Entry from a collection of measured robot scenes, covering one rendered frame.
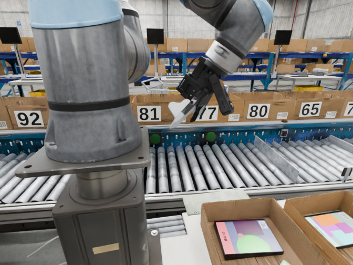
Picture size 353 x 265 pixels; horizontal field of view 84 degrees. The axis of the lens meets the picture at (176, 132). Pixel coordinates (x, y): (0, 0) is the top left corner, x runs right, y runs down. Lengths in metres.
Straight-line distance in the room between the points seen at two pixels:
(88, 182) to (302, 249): 0.66
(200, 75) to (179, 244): 0.56
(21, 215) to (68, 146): 0.79
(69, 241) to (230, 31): 0.58
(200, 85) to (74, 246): 0.47
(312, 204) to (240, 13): 0.76
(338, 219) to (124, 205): 0.80
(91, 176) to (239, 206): 0.57
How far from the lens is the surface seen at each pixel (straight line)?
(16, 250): 2.08
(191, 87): 0.56
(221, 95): 0.53
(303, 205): 0.96
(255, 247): 0.77
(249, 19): 0.53
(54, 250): 1.93
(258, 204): 0.86
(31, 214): 1.12
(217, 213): 0.82
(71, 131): 0.37
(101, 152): 0.37
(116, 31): 0.39
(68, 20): 0.36
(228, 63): 0.53
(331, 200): 1.04
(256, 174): 1.18
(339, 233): 0.94
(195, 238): 0.80
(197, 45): 5.96
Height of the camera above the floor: 1.36
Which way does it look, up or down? 22 degrees down
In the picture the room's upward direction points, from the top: straight up
